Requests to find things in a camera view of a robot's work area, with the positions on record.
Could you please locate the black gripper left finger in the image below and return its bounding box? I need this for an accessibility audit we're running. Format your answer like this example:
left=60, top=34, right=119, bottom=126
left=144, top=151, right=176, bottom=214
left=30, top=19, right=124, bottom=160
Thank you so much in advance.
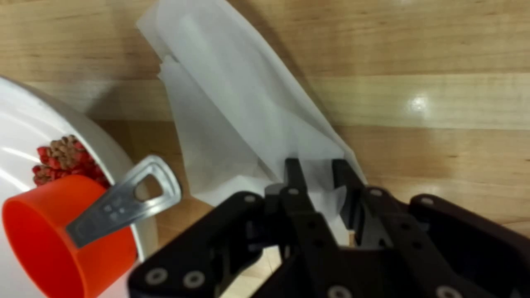
left=128, top=158, right=341, bottom=298

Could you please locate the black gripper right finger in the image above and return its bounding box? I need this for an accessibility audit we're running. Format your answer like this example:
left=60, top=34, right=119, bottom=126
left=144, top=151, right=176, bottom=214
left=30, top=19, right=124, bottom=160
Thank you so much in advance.
left=331, top=158, right=530, bottom=298

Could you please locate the white paper towel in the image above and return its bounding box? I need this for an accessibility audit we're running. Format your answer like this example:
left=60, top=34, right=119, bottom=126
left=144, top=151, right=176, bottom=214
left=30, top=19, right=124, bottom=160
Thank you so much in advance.
left=136, top=0, right=368, bottom=209

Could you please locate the red-brown grain heap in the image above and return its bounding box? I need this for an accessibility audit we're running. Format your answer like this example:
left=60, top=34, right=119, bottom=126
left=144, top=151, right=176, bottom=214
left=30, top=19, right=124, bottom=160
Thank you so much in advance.
left=31, top=135, right=113, bottom=189

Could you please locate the white bowl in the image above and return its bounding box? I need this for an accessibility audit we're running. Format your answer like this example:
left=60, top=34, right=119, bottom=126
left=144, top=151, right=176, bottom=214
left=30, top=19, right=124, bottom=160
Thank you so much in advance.
left=0, top=75, right=162, bottom=298

